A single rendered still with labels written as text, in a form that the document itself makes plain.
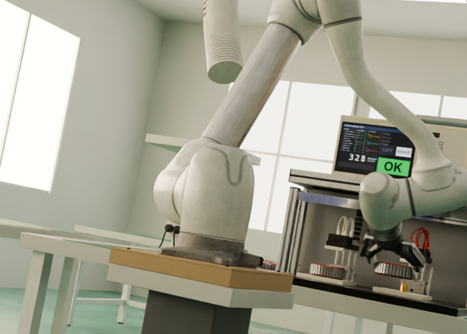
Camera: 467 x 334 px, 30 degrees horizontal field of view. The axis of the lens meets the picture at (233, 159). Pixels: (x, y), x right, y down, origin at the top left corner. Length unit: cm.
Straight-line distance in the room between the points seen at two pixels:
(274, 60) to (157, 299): 70
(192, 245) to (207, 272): 13
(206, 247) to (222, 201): 11
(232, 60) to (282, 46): 155
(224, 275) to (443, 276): 124
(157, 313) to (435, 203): 75
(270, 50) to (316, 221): 92
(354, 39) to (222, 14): 182
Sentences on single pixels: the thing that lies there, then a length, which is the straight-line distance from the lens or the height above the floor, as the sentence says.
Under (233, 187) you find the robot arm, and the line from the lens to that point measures 196.
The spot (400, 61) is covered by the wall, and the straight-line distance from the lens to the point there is 959.
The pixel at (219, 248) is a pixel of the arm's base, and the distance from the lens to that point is 196.
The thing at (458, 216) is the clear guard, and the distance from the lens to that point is 253.
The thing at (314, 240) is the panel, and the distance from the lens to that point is 304.
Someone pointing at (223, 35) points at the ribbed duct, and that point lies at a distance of 392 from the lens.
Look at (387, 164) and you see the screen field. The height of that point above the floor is 117.
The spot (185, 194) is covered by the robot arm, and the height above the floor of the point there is 93.
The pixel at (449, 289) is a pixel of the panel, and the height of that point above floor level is 81.
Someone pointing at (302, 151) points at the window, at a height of 193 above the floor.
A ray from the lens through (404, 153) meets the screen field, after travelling 287.
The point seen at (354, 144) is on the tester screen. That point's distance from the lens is 291.
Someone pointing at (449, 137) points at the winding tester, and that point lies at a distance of 285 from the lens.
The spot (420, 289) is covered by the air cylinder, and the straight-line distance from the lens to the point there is 281.
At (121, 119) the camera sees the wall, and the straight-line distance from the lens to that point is 1004.
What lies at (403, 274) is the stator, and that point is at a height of 83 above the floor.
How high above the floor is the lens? 85
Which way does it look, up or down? 5 degrees up
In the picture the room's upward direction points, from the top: 10 degrees clockwise
